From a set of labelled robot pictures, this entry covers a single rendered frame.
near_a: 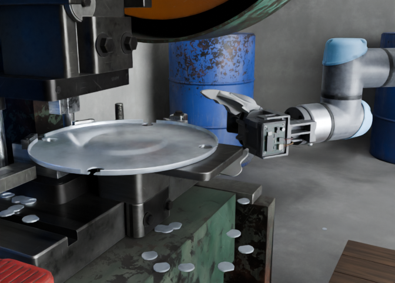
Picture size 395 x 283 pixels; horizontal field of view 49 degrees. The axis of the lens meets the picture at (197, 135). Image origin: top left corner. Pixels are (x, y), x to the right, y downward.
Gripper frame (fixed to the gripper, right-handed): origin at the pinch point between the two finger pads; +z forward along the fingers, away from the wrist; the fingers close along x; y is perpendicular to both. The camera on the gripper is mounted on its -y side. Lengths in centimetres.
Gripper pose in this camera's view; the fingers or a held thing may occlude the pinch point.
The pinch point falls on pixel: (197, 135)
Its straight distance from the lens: 74.6
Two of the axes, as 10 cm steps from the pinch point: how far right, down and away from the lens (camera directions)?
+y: 4.4, 2.3, -8.7
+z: -9.0, 1.1, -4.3
